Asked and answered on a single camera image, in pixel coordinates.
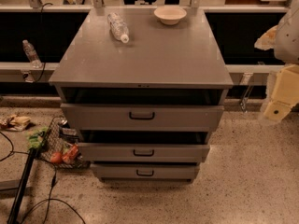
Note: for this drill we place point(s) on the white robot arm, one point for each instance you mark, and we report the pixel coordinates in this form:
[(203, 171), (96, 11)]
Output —
[(286, 46)]

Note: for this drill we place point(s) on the grey bottom drawer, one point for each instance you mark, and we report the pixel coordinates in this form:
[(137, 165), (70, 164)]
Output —
[(154, 172)]

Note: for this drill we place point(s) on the clear plastic water bottle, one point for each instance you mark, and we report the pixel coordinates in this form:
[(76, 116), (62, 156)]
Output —
[(118, 27)]

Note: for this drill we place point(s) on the red orange snack packet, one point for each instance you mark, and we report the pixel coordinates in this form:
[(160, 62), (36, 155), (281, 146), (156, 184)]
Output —
[(70, 155)]

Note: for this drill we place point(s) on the beige paper bowl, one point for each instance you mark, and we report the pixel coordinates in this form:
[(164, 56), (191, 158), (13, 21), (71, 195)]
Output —
[(170, 15)]

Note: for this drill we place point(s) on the black metal pole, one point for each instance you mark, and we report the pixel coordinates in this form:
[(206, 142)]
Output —
[(12, 219)]

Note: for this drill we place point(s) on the grey top drawer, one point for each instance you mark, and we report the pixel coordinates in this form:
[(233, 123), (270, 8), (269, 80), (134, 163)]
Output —
[(151, 118)]

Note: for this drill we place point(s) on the upright plastic bottle on ledge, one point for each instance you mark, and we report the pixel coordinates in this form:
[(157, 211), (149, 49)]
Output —
[(31, 54)]

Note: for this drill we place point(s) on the metal bracket clamp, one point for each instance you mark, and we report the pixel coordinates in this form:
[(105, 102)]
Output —
[(245, 81)]

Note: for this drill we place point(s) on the grey metal drawer cabinet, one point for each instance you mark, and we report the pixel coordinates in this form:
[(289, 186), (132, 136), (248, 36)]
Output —
[(177, 65)]

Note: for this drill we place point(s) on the grey drawer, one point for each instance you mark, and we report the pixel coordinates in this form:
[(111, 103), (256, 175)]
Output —
[(144, 152), (154, 172), (151, 118)]

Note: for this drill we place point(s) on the red tomato toy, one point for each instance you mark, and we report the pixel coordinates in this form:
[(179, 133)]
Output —
[(56, 158)]

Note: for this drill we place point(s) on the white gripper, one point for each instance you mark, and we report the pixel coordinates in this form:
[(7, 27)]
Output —
[(288, 39)]

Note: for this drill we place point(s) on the crumpled snack bag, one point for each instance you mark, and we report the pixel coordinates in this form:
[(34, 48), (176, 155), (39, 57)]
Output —
[(15, 123)]

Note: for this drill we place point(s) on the green leafy toy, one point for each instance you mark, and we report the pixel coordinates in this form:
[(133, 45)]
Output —
[(36, 138)]

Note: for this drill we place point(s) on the black wire mesh basket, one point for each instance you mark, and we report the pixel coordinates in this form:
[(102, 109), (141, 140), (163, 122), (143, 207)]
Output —
[(60, 138)]

